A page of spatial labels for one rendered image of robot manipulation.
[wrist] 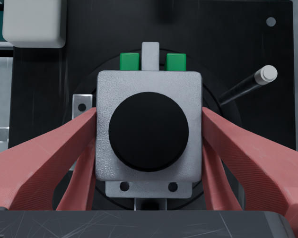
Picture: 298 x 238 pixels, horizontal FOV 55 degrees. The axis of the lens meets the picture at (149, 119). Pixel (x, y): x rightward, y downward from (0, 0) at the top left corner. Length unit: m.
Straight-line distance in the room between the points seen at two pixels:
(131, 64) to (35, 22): 0.10
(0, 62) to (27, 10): 0.10
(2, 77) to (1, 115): 0.04
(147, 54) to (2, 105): 0.20
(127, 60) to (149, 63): 0.02
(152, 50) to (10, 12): 0.14
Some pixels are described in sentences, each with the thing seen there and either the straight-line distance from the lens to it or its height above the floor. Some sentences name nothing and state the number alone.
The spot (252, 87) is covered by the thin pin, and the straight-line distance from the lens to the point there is 0.16.
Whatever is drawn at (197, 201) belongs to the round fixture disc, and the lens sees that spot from 0.23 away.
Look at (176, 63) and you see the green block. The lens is 0.18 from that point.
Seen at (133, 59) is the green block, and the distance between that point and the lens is 0.18.
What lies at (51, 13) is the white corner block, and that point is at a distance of 0.25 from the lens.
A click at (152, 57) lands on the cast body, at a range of 0.16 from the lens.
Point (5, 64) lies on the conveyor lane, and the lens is 0.34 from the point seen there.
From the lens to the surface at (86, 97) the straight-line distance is 0.21.
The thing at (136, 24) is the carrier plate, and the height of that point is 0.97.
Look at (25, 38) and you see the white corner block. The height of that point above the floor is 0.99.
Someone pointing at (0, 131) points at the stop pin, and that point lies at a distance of 0.27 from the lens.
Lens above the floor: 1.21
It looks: 86 degrees down
